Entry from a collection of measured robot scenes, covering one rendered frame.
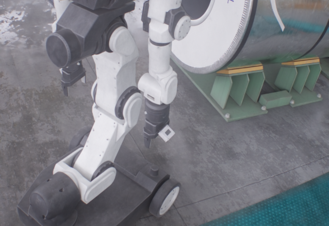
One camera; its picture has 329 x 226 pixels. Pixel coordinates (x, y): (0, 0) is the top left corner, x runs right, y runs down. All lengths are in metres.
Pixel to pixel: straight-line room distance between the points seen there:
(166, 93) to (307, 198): 1.30
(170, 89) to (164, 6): 0.31
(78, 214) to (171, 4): 0.99
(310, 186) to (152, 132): 1.25
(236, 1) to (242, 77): 0.72
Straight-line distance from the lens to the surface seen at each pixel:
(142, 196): 1.78
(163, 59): 1.20
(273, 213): 2.14
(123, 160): 1.90
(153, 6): 1.10
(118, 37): 1.25
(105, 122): 1.60
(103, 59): 1.41
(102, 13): 1.19
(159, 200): 1.79
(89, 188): 1.59
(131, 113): 1.52
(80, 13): 1.20
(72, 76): 1.63
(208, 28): 2.37
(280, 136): 2.66
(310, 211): 2.25
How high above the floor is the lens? 1.53
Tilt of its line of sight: 35 degrees down
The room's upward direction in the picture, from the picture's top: 11 degrees clockwise
